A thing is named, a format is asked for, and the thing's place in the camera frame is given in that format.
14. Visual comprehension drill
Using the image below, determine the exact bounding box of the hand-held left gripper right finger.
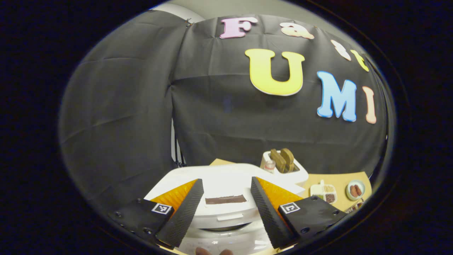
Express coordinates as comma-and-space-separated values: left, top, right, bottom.
251, 176, 348, 249

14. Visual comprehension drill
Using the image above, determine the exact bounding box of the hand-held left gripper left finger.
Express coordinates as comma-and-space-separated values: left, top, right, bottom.
108, 178, 205, 248

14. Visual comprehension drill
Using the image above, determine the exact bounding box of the white rice cooker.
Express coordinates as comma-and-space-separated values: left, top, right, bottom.
143, 163, 307, 255

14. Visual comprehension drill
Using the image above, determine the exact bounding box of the white toaster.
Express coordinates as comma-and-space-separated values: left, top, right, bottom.
260, 149, 309, 187

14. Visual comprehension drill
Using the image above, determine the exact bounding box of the white divided dish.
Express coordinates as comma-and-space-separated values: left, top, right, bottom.
310, 180, 338, 204

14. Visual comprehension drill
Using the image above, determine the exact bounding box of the brown bread slice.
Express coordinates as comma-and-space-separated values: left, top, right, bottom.
270, 149, 287, 174
281, 148, 295, 172

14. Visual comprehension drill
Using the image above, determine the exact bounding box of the pale green plate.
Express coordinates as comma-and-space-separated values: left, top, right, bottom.
346, 180, 366, 202

